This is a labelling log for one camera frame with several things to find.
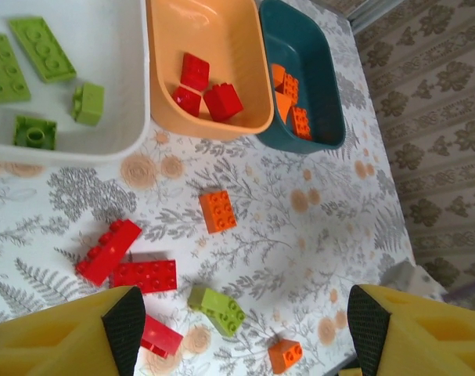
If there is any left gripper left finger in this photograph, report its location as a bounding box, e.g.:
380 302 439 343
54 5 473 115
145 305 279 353
0 284 146 376

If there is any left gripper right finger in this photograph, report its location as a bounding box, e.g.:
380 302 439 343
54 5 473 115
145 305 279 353
346 284 475 376

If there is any long red lego brick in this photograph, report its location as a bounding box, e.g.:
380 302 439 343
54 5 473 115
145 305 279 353
140 314 184 358
75 218 143 287

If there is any red two-by-four lego brick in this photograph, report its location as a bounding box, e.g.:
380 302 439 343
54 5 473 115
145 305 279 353
112 258 178 295

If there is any small orange lego brick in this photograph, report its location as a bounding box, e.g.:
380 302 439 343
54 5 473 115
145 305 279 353
267 338 304 375

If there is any small green lego brick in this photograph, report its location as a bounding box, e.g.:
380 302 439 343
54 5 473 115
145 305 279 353
13 115 58 151
71 81 106 127
201 289 247 338

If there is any small red lego brick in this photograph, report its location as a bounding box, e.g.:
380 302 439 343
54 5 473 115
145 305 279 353
171 85 203 118
203 83 245 122

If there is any green lego plate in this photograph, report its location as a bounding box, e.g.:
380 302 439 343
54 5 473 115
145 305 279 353
8 16 77 84
0 33 32 106

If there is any orange lego slope piece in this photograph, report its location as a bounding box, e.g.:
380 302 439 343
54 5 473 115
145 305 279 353
274 92 294 126
271 63 288 94

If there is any floral patterned tablecloth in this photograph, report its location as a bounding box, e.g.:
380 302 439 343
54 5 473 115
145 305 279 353
0 11 418 376

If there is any white plastic bin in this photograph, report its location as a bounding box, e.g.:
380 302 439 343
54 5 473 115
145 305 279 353
0 0 151 168

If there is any teal plastic bin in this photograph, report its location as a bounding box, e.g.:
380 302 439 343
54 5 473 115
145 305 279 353
256 0 347 156

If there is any orange plastic bin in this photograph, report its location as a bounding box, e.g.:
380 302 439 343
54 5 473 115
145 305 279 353
145 0 275 142

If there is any aluminium corner post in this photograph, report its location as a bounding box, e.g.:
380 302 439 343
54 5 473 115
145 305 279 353
346 0 405 34

